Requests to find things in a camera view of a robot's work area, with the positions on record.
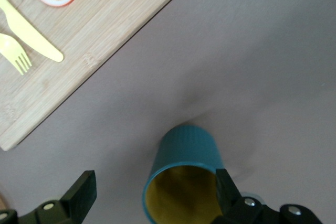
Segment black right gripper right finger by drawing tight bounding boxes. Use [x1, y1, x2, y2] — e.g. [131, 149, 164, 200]
[215, 167, 324, 224]

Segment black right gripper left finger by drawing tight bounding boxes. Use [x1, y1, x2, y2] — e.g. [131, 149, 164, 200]
[0, 170, 98, 224]

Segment teal ribbed cup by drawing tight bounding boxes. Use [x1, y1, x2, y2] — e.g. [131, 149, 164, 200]
[142, 125, 224, 224]

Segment yellow plastic fork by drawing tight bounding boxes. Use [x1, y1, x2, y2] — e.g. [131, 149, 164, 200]
[0, 33, 33, 76]

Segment yellow plastic knife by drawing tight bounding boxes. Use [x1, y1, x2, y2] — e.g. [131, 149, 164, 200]
[0, 0, 65, 63]

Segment bamboo cutting board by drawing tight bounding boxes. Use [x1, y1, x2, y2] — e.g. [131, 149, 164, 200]
[0, 0, 190, 152]

